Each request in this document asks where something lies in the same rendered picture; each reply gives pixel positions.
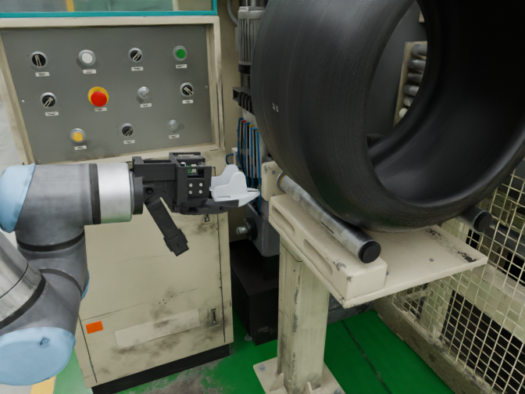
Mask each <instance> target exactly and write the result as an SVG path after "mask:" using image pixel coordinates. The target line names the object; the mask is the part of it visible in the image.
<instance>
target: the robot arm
mask: <svg viewBox="0 0 525 394"><path fill-rule="evenodd" d="M179 155H193V156H179ZM212 168H213V167H212V166H206V165H205V157H204V156H201V152H169V159H142V158H141V156H132V168H130V170H129V166H128V164H127V163H97V164H96V163H89V164H88V163H78V164H47V165H35V163H32V164H31V165H24V166H12V167H8V168H6V169H5V170H4V171H3V173H2V176H1V179H0V228H1V229H2V231H4V232H7V233H12V232H13V231H15V236H16V245H17V248H16V247H15V246H14V245H13V244H12V243H11V241H10V240H8V239H7V237H6V236H5V235H4V234H3V233H2V232H1V231H0V383H2V384H4V385H18V386H20V385H33V384H37V383H40V382H43V381H46V380H49V379H50V378H52V377H54V376H56V375H57V374H58V373H59V372H61V371H62V370H63V369H64V368H65V366H66V365H67V364H68V363H69V361H70V357H71V353H72V350H73V347H74V346H75V343H76V339H75V333H76V329H77V320H78V315H79V310H80V301H81V300H82V299H83V298H84V297H85V296H86V294H87V292H88V286H89V281H90V275H89V271H88V262H87V252H86V241H85V231H84V226H86V225H96V224H112V223H122V222H130V221H131V218H132V214H133V215H140V214H143V207H144V204H145V206H146V208H147V210H148V211H149V213H150V214H151V216H152V218H153V220H154V221H155V223H156V224H157V226H158V228H159V230H160V231H161V232H162V234H163V236H164V238H163V239H164V241H165V244H166V247H167V248H169V250H170V251H171V252H173V253H174V254H175V255H176V256H179V255H180V254H182V253H185V252H186V251H188V250H189V248H188V245H187V243H188V240H187V239H186V234H185V233H184V232H182V230H181V229H180V228H179V229H178V228H177V226H176V225H175V223H174V222H173V219H172V218H171V216H170V214H169V213H168V211H167V209H166V207H165V206H164V204H163V202H162V200H161V199H160V198H162V199H163V201H164V202H165V204H167V206H168V208H169V209H170V211H171V213H180V214H183V215H202V214H218V213H225V212H228V211H231V210H235V209H237V208H238V207H239V206H243V205H244V204H246V203H247V202H250V201H251V200H253V199H254V198H256V197H257V196H259V194H260V191H259V190H258V189H254V188H247V185H246V180H245V175H244V174H243V173H242V172H238V167H237V166H236V165H234V164H229V165H227V166H226V167H225V169H224V171H223V173H222V174H221V175H220V176H219V177H212Z"/></svg>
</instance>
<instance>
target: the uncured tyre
mask: <svg viewBox="0 0 525 394"><path fill-rule="evenodd" d="M416 1H417V3H418V5H419V7H420V9H421V12H422V14H423V19H424V23H425V27H426V32H427V59H426V64H425V69H424V72H423V78H422V80H421V83H420V87H419V89H418V92H417V93H416V96H415V98H414V99H413V101H412V104H411V106H410V107H409V109H408V110H407V112H406V113H405V115H404V117H403V118H401V120H400V121H399V122H398V123H397V125H396V126H395V127H394V128H393V129H392V130H391V131H390V132H388V133H387V134H386V135H385V136H383V137H382V138H381V139H380V140H378V141H376V142H375V143H373V144H372V145H369V146H368V145H367V139H366V114H367V106H368V101H369V96H370V89H371V85H372V83H373V77H374V74H375V72H376V69H377V65H378V63H379V61H380V58H381V56H382V53H383V51H384V49H385V46H386V44H387V42H388V40H389V39H390V37H391V35H392V33H393V31H394V30H395V28H396V27H397V25H398V23H399V21H400V20H401V18H402V17H403V16H404V15H405V13H406V12H407V10H408V9H409V7H410V6H411V5H412V4H413V3H414V2H415V0H269V1H268V3H267V5H266V8H265V10H264V13H263V15H262V19H261V20H260V23H259V28H258V30H257V34H256V36H255V43H254V47H253V51H252V62H251V75H250V84H251V97H252V107H253V111H254V114H255V120H256V123H257V125H258V128H259V132H260V134H261V136H262V139H263V142H264V144H265V146H266V148H267V150H268V152H269V153H270V155H271V156H272V158H273V160H274V161H275V163H276V164H277V165H278V166H279V168H281V170H282V171H283V172H284V173H285V174H286V175H287V176H288V177H289V178H290V179H292V180H293V181H294V182H295V183H296V184H297V185H299V186H300V187H301V188H302V189H304V190H305V191H306V192H307V193H309V194H310V195H311V196H312V197H313V198H314V199H315V200H317V201H318V202H319V203H320V204H322V205H323V206H324V207H325V208H327V209H328V210H329V211H330V212H332V214H334V215H335V216H336V217H339V218H340V219H342V220H343V221H345V222H348V223H350V224H353V225H355V226H357V227H361V228H365V229H367V230H370V231H375V232H380V233H386V234H401V233H408V232H412V231H418V230H422V229H424V228H427V227H431V226H434V225H436V224H439V223H442V222H445V221H447V220H451V219H452V218H454V217H457V216H458V215H460V214H462V213H465V212H466V211H467V210H469V209H471V208H473V207H474V206H475V205H476V204H478V203H479V202H481V201H482V200H484V199H485V198H486V197H488V196H489V195H490V194H491V193H492V192H493V191H494V190H495V189H496V188H497V187H498V186H499V185H500V184H501V183H502V182H503V181H504V180H505V179H506V178H507V177H508V176H509V175H510V174H511V173H512V172H513V171H514V170H515V169H516V167H517V166H518V165H519V164H520V162H521V161H522V159H523V158H524V156H525V0H416ZM272 99H274V100H276V101H278V102H279V112H280V116H277V115H275V114H274V113H272Z"/></svg>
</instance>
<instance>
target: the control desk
mask: <svg viewBox="0 0 525 394"><path fill-rule="evenodd" d="M0 96H1V98H2V103H3V106H4V109H5V114H6V116H7V120H8V122H9V127H10V130H11V133H12V137H13V141H14V143H15V146H16V151H17V154H18V157H19V160H20V165H21V166H24V165H31V164H32V163H35V165H47V164H78V163H88V164H89V163H96V164H97V163H127V164H128V166H129V170H130V168H132V156H141V158H142V159H169V152H201V156H204V157H205V165H206V166H212V177H219V176H220V175H221V174H222V173H223V171H224V169H225V167H226V159H225V149H224V148H223V147H225V134H224V117H223V82H222V64H221V46H220V18H219V17H217V16H98V17H36V18H0ZM160 199H161V200H162V203H163V204H164V206H165V207H166V209H167V211H168V213H169V214H170V216H171V218H172V219H173V222H174V223H175V225H176V226H177V228H178V229H179V228H180V229H181V230H182V232H184V233H185V234H186V239H187V241H188V243H187V245H188V248H189V250H188V251H186V252H185V253H182V254H180V255H179V256H176V255H175V254H174V253H173V252H171V251H170V250H169V248H167V247H166V244H165V241H164V239H163V238H164V236H163V234H162V232H161V231H160V230H159V228H158V226H157V224H156V223H155V221H154V220H153V218H152V216H151V214H150V213H149V211H148V210H147V208H146V206H145V204H144V207H143V214H140V215H133V214H132V218H131V221H130V222H122V223H112V224H96V225H86V226H84V231H85V241H86V252H87V268H88V271H89V275H90V281H89V286H88V290H87V294H86V296H85V297H84V298H83V299H82V300H81V301H80V310H79V315H78V320H77V329H76V333H75V339H76V343H75V346H74V349H75V351H76V355H77V359H78V362H79V365H80V369H81V373H82V375H83V379H84V384H85V386H86V388H87V389H88V388H91V391H92V393H93V394H115V393H118V392H122V391H124V390H127V389H131V388H134V387H137V386H139V385H143V384H146V383H149V382H151V381H155V380H158V379H160V378H164V377H167V376H170V375H172V374H176V373H179V372H181V371H186V370H188V369H192V368H194V367H198V366H201V365H203V364H207V363H210V362H213V361H215V360H219V359H222V358H224V357H227V356H230V343H232V342H233V341H234V335H233V317H232V299H231V281H230V247H229V229H228V212H225V213H218V214H202V215H183V214H180V213H171V211H170V209H169V208H168V206H167V204H165V202H164V201H163V199H162V198H160ZM97 321H102V327H103V330H101V331H96V332H93V333H90V334H88V333H87V329H86V326H85V325H86V324H91V323H94V322H97Z"/></svg>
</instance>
